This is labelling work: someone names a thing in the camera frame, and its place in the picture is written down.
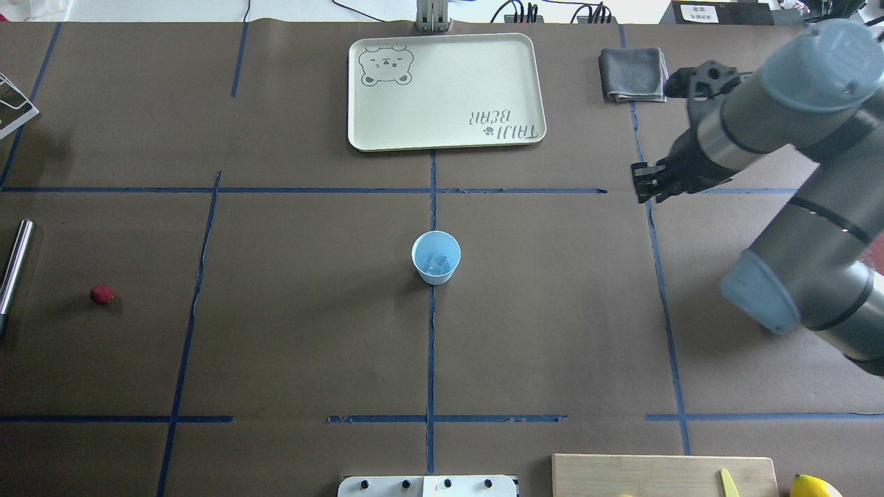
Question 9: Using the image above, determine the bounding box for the red strawberry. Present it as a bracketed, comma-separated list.
[89, 285, 115, 305]

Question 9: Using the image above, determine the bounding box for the black box with label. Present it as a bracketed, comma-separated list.
[659, 1, 776, 26]

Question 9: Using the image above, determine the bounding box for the steel muddler with black tip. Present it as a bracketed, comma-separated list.
[1, 218, 35, 337]

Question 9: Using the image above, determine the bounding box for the bamboo cutting board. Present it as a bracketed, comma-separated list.
[552, 454, 780, 496]

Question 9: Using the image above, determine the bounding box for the aluminium frame post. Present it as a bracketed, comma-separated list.
[416, 0, 451, 32]

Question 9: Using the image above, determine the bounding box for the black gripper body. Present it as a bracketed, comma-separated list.
[663, 131, 739, 200]

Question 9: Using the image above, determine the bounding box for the folded grey cloth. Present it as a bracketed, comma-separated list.
[599, 47, 669, 103]

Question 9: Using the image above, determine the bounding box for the light blue plastic cup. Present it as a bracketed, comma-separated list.
[411, 231, 461, 286]

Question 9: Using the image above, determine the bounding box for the cream bear tray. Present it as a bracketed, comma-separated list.
[347, 32, 547, 152]

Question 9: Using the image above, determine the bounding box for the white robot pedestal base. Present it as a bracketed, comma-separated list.
[337, 474, 520, 496]

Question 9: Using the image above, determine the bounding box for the white wire cup rack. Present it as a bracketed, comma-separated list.
[0, 73, 40, 139]

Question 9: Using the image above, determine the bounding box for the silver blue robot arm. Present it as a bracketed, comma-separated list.
[631, 19, 883, 377]

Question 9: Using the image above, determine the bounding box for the yellow lemon near avocado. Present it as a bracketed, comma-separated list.
[789, 473, 843, 497]

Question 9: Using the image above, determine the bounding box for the clear ice cube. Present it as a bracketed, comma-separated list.
[423, 253, 450, 276]

